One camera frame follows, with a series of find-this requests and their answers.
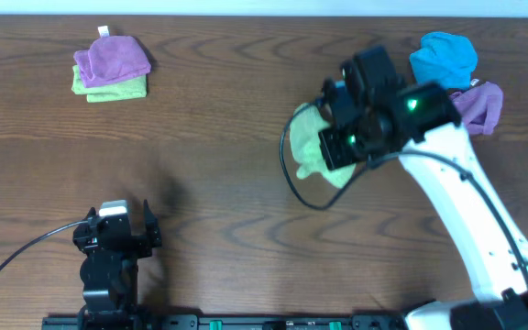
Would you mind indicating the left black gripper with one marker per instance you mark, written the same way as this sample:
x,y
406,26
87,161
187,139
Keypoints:
x,y
120,243

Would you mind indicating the folded purple cloth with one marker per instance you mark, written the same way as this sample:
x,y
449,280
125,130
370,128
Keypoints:
x,y
111,59

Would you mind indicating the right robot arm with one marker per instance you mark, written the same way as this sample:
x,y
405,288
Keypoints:
x,y
431,143

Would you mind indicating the crumpled blue cloth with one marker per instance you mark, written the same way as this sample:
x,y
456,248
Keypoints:
x,y
446,59

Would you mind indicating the green cloth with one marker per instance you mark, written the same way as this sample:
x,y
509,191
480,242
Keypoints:
x,y
306,147
130,89

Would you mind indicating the crumpled purple cloth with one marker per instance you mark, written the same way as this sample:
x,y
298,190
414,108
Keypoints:
x,y
480,107

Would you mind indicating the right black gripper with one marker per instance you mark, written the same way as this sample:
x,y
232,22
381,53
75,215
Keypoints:
x,y
330,142

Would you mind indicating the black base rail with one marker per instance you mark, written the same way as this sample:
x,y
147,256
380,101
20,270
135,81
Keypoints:
x,y
194,322

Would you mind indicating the folded green cloth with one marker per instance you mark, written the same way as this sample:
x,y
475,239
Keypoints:
x,y
130,89

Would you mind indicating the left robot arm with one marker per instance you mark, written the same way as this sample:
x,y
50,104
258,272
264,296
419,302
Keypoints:
x,y
110,271

